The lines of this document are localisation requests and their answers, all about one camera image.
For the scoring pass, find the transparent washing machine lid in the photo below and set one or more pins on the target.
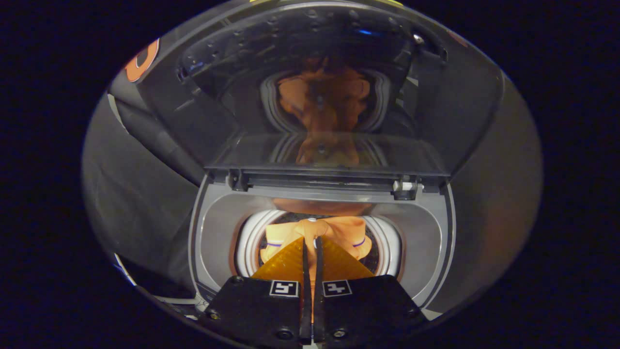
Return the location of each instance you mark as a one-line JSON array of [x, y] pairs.
[[465, 111]]

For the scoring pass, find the yellow-orange polo shirt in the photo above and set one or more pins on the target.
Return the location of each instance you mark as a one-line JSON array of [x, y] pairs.
[[339, 230]]

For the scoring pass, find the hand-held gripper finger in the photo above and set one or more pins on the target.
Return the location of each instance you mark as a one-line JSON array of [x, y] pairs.
[[306, 271], [318, 271]]

